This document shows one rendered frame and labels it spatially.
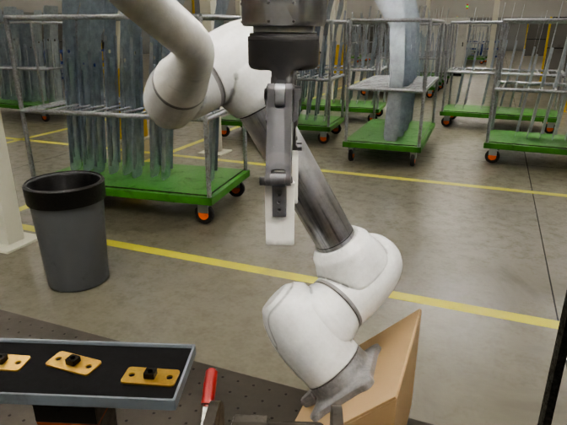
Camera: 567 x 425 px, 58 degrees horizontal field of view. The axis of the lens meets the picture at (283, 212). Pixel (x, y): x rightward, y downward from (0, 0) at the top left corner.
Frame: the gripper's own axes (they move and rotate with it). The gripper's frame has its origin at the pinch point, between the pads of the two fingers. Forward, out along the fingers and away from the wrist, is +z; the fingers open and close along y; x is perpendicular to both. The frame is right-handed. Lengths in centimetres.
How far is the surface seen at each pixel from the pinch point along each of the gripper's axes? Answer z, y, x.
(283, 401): 76, -57, -3
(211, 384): 31.6, -7.8, -11.7
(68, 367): 29.8, -8.6, -34.5
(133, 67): 13, -410, -158
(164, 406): 30.5, -1.6, -17.3
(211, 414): 27.1, 3.5, -9.3
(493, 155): 135, -601, 240
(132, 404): 30.5, -1.6, -22.0
